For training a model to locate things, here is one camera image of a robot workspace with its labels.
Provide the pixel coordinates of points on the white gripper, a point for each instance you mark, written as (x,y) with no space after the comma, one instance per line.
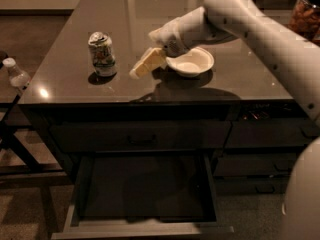
(169,39)

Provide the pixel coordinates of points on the green white 7up can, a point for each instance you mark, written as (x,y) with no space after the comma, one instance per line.
(102,55)

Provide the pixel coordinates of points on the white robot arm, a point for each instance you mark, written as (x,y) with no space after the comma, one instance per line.
(292,59)

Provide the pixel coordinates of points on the closed top left drawer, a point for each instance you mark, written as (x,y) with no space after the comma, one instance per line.
(140,135)

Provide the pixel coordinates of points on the open middle drawer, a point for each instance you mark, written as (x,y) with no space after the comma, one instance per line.
(144,196)

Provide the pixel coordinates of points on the middle right drawer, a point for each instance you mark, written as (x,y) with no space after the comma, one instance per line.
(255,164)

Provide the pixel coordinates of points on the top right drawer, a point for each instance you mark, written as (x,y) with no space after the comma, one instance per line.
(269,133)

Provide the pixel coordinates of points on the bottom right drawer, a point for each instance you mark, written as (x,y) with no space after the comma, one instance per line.
(247,186)

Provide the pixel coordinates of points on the white paper bowl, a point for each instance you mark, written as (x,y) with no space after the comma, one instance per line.
(193,63)

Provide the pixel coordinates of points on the dark counter cabinet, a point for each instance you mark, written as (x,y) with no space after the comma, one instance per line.
(66,88)

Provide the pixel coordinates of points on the clear plastic water bottle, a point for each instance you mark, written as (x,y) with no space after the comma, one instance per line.
(18,78)

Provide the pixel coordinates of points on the jar of brown snacks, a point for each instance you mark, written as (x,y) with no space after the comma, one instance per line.
(305,20)

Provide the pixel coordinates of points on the dark side table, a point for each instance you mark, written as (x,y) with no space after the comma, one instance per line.
(19,136)

